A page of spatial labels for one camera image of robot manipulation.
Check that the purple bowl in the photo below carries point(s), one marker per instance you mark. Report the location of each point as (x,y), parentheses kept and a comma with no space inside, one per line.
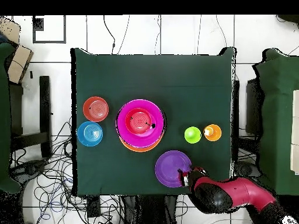
(169,168)

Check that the green cup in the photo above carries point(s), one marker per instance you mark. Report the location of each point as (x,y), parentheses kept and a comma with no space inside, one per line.
(192,135)

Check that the large pink bowl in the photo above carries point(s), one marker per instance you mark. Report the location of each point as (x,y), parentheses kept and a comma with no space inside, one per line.
(154,135)

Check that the large orange bowl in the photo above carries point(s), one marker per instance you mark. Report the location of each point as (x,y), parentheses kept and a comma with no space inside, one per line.
(140,149)

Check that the small red bowl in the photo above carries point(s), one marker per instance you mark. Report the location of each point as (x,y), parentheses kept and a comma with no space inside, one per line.
(139,121)
(95,109)

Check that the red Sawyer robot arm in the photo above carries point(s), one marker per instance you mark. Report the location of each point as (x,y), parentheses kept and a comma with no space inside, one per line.
(233,191)

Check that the orange cup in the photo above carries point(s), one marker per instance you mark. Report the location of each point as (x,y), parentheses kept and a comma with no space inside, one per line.
(215,134)

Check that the grey floor stand base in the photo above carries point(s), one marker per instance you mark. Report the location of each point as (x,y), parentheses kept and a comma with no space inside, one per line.
(245,169)
(30,168)

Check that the black case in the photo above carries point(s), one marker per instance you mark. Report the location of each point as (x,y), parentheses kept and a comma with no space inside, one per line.
(252,107)

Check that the black power adapter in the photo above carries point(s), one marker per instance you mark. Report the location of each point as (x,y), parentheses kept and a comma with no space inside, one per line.
(94,207)

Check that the small blue bowl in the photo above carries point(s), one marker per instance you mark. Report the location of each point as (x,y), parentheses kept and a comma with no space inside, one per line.
(90,133)

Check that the dark green tablecloth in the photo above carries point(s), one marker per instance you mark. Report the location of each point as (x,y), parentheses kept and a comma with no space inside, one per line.
(275,116)
(4,116)
(130,77)

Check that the white box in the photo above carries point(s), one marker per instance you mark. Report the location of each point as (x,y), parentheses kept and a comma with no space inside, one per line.
(295,130)

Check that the black stand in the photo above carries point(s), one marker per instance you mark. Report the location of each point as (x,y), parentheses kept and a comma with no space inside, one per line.
(44,105)

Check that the cardboard box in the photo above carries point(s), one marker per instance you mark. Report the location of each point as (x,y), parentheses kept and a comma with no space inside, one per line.
(19,63)
(10,29)

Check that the black floor frame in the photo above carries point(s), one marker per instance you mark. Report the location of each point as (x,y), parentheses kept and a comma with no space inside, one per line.
(38,24)

